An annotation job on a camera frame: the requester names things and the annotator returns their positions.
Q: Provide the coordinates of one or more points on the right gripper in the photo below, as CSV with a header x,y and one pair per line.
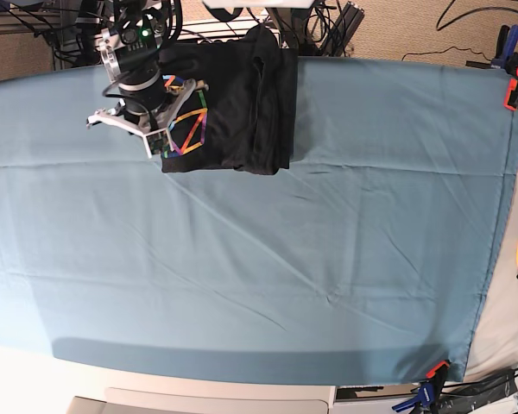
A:
x,y
164,118

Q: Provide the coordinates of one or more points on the black T-shirt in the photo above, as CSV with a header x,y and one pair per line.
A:
x,y
245,119

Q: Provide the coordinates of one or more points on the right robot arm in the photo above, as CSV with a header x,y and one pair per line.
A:
x,y
130,49

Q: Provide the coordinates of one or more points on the blue table cloth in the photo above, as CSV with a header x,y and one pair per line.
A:
x,y
366,262

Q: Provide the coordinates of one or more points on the blue clamp top right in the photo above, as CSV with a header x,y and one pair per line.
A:
x,y
505,46

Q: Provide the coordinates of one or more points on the orange black clamp top right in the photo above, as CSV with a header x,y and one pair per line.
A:
x,y
511,96

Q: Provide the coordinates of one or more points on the blue orange clamp bottom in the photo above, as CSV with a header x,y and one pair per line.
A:
x,y
426,398

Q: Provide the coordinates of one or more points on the black plastic bag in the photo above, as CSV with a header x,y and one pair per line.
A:
x,y
467,399

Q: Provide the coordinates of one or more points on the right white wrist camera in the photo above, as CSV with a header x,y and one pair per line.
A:
x,y
157,143

